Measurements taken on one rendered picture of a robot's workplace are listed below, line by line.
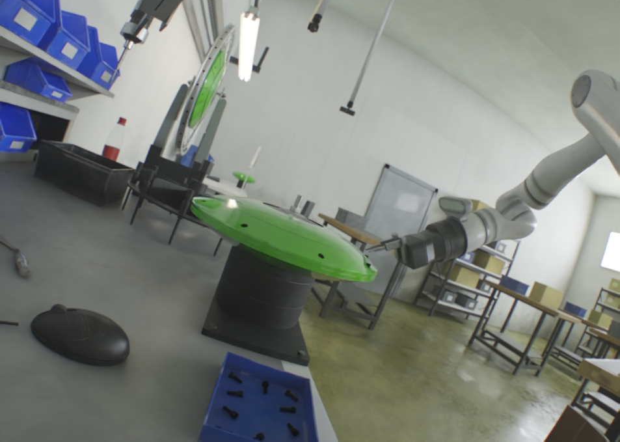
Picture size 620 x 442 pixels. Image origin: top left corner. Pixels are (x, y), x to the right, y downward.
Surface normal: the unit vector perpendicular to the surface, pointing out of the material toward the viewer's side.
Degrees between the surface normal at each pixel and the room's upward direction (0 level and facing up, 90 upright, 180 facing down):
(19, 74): 94
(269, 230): 24
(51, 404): 0
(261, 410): 0
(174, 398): 0
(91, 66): 92
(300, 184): 90
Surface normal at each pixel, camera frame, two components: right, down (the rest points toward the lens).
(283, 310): 0.50, 0.23
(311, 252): 0.44, -0.79
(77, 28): 0.23, 0.08
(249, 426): 0.37, -0.93
